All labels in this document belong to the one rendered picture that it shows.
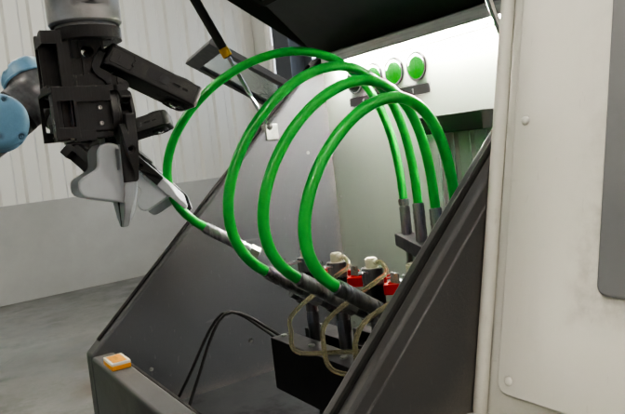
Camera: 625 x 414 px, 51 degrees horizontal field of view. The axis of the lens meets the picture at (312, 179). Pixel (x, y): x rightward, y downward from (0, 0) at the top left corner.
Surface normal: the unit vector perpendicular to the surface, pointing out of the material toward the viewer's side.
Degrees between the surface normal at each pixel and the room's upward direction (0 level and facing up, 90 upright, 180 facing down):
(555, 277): 76
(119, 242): 90
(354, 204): 90
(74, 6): 91
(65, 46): 90
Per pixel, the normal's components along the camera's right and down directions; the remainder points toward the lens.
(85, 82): 0.54, -0.01
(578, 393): -0.84, -0.11
